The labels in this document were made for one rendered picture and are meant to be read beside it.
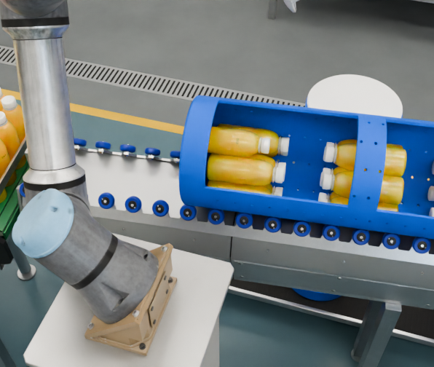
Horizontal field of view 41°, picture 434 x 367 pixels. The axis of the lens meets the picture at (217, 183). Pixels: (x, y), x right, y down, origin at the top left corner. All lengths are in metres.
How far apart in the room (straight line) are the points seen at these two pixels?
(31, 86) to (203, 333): 0.55
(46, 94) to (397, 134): 0.91
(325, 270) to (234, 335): 0.91
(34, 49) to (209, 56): 2.68
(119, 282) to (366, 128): 0.69
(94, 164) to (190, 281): 0.66
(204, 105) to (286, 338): 1.27
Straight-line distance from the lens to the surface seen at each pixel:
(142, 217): 1.60
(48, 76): 1.09
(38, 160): 1.12
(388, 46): 3.93
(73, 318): 1.19
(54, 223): 0.99
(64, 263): 1.02
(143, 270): 1.05
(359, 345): 2.33
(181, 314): 1.16
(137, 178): 1.69
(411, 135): 1.60
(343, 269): 1.60
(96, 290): 1.04
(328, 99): 1.78
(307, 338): 2.45
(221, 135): 1.44
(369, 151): 1.37
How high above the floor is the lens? 2.16
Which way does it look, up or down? 48 degrees down
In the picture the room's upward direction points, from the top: 1 degrees counter-clockwise
